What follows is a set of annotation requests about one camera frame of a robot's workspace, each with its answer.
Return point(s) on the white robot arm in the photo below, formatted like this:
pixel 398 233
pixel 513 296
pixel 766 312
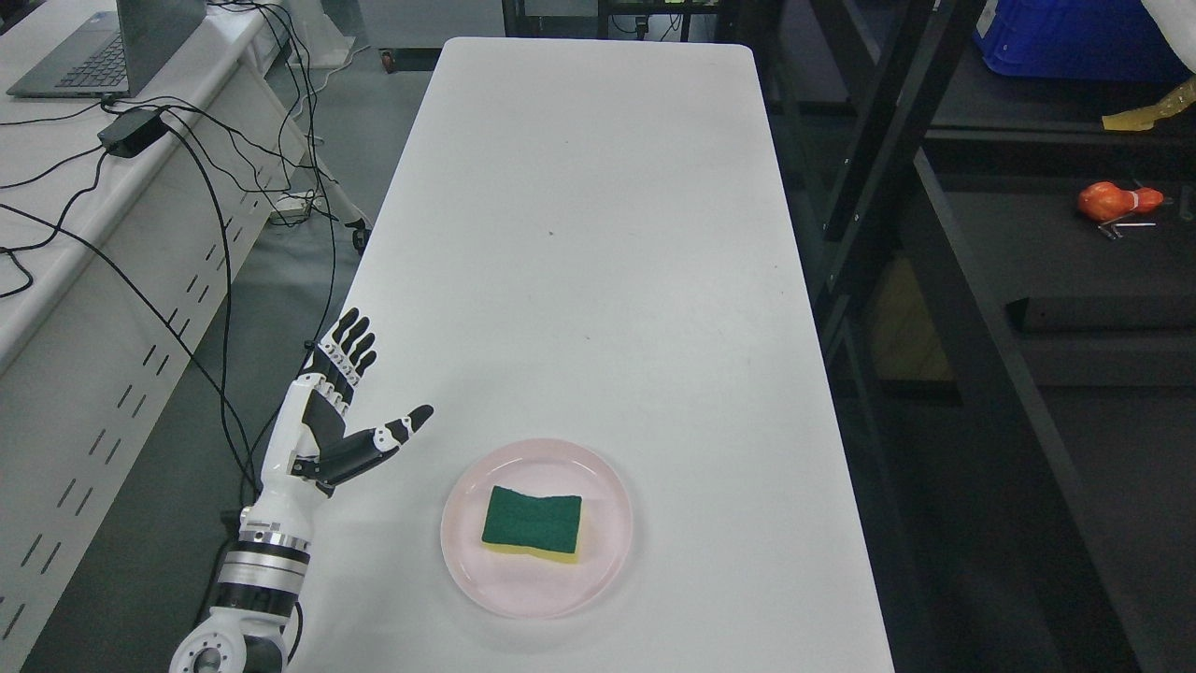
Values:
pixel 256 594

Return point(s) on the black power adapter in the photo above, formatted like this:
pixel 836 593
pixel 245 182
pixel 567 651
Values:
pixel 133 131

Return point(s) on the green yellow sponge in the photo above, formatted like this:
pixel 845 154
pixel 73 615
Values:
pixel 546 526

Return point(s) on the metal hex keys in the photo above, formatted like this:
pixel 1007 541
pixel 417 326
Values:
pixel 1115 230

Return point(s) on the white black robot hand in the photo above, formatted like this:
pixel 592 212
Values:
pixel 311 452

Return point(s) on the pink plate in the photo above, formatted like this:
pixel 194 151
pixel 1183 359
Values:
pixel 519 585

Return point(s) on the white side desk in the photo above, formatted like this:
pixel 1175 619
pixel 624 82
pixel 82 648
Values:
pixel 119 265

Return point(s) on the dark metal shelf rack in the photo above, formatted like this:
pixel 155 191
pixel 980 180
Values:
pixel 1015 390

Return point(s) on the yellow cloth piece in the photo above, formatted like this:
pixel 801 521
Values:
pixel 1144 118

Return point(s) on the orange red toy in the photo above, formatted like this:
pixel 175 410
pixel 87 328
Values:
pixel 1104 201

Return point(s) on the grey laptop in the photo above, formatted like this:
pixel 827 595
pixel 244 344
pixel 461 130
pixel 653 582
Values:
pixel 114 52

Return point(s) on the blue plastic crate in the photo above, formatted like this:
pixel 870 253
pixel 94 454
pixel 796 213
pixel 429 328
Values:
pixel 1087 40

